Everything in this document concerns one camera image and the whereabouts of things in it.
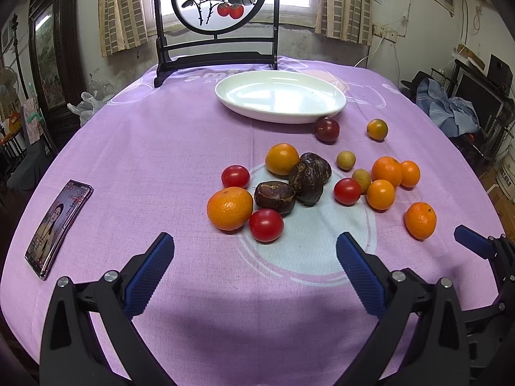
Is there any small orange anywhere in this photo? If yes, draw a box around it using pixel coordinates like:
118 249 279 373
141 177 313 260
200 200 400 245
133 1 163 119
401 161 421 189
366 179 395 211

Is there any yellow-green longan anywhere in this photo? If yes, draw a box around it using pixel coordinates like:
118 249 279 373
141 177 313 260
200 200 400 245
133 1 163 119
352 168 371 194
336 151 356 172

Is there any red cherry tomato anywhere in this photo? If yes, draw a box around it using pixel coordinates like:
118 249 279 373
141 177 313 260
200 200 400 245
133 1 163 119
249 209 284 243
333 178 361 206
221 165 250 188

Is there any small yellow-orange kumquat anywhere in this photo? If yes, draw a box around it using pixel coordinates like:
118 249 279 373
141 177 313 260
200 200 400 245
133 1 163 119
367 119 389 142

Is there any dark brown fruit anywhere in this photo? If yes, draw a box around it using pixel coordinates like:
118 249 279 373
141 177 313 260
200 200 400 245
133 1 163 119
300 152 332 185
254 180 296 215
288 160 324 207

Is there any red cherry tomato front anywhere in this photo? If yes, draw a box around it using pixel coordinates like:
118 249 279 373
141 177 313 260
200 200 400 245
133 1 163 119
249 209 284 243

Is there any dark red plum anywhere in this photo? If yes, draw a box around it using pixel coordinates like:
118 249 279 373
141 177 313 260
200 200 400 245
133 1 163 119
314 117 341 144

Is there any dark brown fruit front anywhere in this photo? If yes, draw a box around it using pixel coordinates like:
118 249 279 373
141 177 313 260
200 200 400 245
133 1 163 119
254 180 296 215

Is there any big mandarin orange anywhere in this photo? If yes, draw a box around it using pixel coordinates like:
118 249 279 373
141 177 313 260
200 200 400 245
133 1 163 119
206 187 253 232

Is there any large yellow orange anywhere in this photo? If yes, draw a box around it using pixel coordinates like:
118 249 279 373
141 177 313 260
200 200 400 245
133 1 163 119
265 143 299 176

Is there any smartphone with lit screen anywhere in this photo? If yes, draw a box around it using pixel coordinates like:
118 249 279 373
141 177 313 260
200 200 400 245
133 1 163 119
24 179 93 280

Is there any blue clothes pile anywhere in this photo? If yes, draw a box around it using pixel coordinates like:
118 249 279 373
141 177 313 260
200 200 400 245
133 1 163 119
416 78 480 138

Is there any black monitor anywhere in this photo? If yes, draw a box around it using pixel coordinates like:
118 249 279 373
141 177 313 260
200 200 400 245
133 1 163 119
448 59 514 134

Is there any purple tablecloth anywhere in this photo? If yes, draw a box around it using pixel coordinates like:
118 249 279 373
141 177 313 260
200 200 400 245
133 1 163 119
1 59 503 385

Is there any white plastic bag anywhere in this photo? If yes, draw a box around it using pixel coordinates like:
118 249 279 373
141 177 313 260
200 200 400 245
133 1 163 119
67 92 114 127

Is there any white oval plate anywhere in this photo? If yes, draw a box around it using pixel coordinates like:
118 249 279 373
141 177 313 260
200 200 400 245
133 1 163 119
215 71 347 124

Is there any right checked curtain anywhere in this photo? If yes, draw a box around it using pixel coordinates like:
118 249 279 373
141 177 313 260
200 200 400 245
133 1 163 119
315 0 373 46

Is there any checked curtain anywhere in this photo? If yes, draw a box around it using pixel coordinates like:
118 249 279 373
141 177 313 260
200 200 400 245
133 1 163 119
315 0 373 46
98 0 147 58

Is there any dark wooden cabinet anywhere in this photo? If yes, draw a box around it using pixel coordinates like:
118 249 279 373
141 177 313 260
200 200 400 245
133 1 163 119
28 0 86 150

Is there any left checked curtain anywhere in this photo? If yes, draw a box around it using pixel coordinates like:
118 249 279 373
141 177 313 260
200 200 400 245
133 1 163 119
98 0 147 58

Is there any round painted screen stand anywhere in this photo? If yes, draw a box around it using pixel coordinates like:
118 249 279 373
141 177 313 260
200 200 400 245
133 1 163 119
153 0 280 88

